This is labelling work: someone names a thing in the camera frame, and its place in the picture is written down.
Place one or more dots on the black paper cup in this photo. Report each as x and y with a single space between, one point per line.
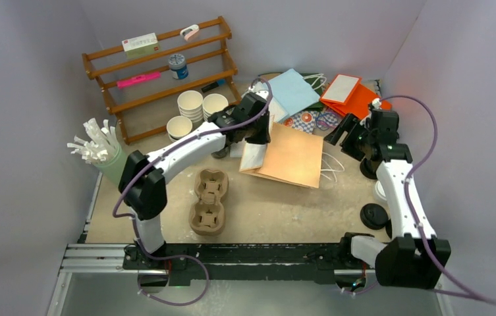
223 153

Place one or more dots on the orange paper bag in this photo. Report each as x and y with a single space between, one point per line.
347 95

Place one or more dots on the brown pulp cup carrier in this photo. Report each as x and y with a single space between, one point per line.
207 216

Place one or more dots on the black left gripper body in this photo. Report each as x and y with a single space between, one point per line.
258 131

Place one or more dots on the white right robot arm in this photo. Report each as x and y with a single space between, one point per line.
415 255

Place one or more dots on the black blue marker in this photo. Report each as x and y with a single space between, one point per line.
213 85

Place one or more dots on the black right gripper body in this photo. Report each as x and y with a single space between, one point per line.
356 143

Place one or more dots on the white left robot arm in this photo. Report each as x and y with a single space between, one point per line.
143 184

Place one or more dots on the white paper cup stack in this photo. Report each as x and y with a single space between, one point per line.
190 105

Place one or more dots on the white green box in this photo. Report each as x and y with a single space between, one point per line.
140 46

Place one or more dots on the pink highlighter marker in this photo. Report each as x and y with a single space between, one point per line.
137 80

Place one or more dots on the blue white jar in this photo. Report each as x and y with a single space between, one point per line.
178 66

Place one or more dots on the white coffee cup lid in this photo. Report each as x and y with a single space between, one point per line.
379 193

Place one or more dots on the checkered blue white bag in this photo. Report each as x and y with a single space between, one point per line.
308 121

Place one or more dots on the green cup with straws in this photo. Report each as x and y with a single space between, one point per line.
102 150

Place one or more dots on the kraft brown paper bag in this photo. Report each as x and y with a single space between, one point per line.
292 157

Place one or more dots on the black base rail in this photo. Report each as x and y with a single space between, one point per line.
321 263

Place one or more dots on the pink white small device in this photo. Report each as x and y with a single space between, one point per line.
190 33

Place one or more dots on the light blue paper bag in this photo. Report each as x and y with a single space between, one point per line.
291 94

